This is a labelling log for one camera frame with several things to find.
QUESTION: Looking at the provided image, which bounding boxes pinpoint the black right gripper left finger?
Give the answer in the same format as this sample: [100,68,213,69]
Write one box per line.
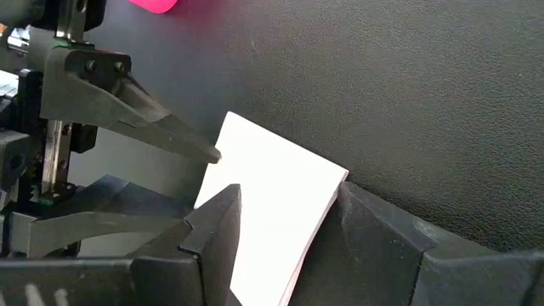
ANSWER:
[0,183,243,306]

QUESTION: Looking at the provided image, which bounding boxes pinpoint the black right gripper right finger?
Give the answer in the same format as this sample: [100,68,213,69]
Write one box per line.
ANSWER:
[288,180,544,306]

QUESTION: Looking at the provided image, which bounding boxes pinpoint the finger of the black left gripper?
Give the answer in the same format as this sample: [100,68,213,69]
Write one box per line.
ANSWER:
[7,174,191,259]
[40,46,223,166]

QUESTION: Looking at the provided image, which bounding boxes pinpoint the white sticky note pad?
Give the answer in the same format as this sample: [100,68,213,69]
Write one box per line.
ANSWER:
[193,110,350,306]

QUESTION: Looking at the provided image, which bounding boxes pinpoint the pink plastic pencil box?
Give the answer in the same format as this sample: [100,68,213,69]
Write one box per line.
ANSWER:
[127,0,180,15]

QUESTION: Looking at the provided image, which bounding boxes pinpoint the black table mat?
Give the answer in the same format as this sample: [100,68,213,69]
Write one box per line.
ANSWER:
[67,0,544,261]

